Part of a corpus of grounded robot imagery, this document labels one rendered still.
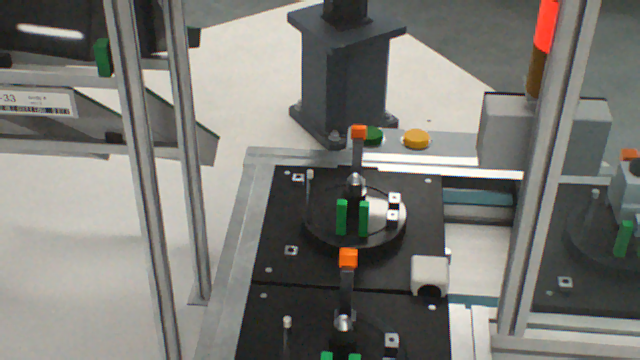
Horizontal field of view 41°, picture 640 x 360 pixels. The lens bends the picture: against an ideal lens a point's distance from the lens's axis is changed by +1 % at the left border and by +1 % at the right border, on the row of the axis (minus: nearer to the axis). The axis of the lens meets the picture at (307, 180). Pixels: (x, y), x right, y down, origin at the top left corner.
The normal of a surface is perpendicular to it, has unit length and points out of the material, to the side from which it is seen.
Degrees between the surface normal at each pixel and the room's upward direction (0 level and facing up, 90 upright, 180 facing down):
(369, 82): 90
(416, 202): 0
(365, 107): 90
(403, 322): 0
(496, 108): 0
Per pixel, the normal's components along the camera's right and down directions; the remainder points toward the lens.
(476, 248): 0.00, -0.79
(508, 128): -0.10, 0.61
